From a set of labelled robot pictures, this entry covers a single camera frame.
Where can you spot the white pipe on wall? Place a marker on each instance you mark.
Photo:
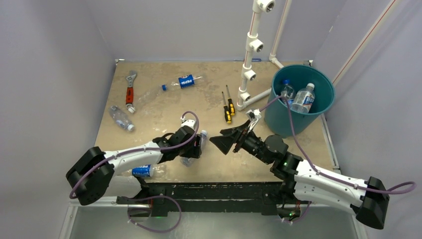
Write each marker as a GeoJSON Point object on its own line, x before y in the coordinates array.
{"type": "Point", "coordinates": [273, 54]}

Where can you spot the flattened clear bottle white cap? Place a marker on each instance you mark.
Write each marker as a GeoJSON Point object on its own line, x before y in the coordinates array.
{"type": "Point", "coordinates": [147, 97]}

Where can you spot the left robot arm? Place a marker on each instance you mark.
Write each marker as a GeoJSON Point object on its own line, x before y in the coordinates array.
{"type": "Point", "coordinates": [91, 176]}

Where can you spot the small clear bottle far left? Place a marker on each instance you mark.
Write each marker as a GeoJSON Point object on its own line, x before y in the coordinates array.
{"type": "Point", "coordinates": [121, 118]}

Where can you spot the Pepsi bottle near base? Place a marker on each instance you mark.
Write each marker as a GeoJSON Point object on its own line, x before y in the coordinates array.
{"type": "Point", "coordinates": [149, 171]}

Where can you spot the yellow-black screwdriver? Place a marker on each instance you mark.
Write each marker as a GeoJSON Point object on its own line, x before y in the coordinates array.
{"type": "Point", "coordinates": [227, 115]}
{"type": "Point", "coordinates": [230, 102]}

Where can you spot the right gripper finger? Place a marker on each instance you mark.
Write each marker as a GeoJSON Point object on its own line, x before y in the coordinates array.
{"type": "Point", "coordinates": [239, 128]}
{"type": "Point", "coordinates": [224, 141]}

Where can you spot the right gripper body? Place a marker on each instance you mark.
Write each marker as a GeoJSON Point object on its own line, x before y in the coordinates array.
{"type": "Point", "coordinates": [249, 143]}

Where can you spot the teal plastic bin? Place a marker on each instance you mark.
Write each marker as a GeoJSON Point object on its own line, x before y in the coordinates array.
{"type": "Point", "coordinates": [315, 94]}

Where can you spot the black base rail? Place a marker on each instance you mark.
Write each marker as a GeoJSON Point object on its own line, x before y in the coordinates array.
{"type": "Point", "coordinates": [217, 197]}

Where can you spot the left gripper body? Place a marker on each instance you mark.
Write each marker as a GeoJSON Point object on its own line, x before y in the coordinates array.
{"type": "Point", "coordinates": [190, 151]}

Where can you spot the red handled adjustable wrench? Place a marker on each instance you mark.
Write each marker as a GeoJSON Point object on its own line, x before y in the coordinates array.
{"type": "Point", "coordinates": [130, 91]}

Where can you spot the right yellow-black screwdriver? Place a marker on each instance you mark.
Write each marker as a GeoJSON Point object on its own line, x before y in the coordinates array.
{"type": "Point", "coordinates": [230, 102]}

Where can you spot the clear bottle blue-orange label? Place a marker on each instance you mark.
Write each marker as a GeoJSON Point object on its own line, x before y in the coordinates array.
{"type": "Point", "coordinates": [304, 99]}

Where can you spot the left yellow-black screwdriver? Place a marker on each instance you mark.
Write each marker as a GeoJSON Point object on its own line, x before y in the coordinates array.
{"type": "Point", "coordinates": [227, 115]}

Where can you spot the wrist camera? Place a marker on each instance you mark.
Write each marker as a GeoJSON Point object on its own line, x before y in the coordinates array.
{"type": "Point", "coordinates": [192, 123]}
{"type": "Point", "coordinates": [254, 117]}

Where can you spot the Pepsi bottle at back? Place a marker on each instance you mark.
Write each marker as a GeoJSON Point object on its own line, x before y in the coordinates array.
{"type": "Point", "coordinates": [183, 82]}

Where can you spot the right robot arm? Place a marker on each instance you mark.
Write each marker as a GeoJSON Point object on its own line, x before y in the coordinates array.
{"type": "Point", "coordinates": [366, 199]}

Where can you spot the white PVC pipe stand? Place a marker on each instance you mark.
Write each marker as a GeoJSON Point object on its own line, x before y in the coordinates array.
{"type": "Point", "coordinates": [253, 45]}

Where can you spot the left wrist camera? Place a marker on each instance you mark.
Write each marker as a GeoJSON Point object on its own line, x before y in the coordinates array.
{"type": "Point", "coordinates": [192, 123]}

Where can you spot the clear bottle red logo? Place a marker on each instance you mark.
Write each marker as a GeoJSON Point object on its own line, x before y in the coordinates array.
{"type": "Point", "coordinates": [201, 140]}

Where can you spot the Pepsi bottle blue cap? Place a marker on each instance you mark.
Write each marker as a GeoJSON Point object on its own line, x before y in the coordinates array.
{"type": "Point", "coordinates": [287, 93]}

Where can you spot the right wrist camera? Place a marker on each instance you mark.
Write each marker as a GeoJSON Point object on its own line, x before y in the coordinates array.
{"type": "Point", "coordinates": [254, 117]}

